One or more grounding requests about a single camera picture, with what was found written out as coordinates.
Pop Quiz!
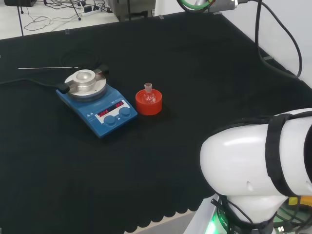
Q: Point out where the clear round-bottom glass flask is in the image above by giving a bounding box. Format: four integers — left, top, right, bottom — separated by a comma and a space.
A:
143, 82, 157, 103

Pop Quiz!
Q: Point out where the blue-base heater with steel plate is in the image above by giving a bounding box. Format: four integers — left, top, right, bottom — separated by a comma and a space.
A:
56, 64, 139, 140

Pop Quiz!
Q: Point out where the black bench cloth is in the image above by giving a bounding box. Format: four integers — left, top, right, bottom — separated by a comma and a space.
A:
0, 11, 312, 234

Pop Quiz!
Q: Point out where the grey metal cabinet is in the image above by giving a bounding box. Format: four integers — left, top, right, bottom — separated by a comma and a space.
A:
108, 0, 157, 23

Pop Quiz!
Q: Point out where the thin metal probe rod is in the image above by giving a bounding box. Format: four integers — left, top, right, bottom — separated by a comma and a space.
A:
18, 66, 79, 70

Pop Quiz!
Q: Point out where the white power strip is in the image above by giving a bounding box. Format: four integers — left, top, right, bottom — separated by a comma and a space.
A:
81, 6, 102, 17

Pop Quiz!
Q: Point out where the black box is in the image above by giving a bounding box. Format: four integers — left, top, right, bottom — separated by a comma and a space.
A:
3, 0, 38, 8

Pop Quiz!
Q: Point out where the orange-red flask support ring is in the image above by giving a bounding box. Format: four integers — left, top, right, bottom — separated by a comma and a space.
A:
135, 89, 163, 116

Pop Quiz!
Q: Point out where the coiled black probe cable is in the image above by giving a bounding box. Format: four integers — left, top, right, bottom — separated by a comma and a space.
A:
59, 49, 106, 72

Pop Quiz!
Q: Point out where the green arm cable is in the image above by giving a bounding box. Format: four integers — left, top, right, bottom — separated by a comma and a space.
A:
176, 0, 213, 12

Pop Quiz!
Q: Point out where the black heater power cable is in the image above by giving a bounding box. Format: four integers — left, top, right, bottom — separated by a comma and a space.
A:
0, 78, 64, 89

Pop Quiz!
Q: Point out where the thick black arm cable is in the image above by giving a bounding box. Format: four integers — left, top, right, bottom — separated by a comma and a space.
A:
254, 0, 303, 78

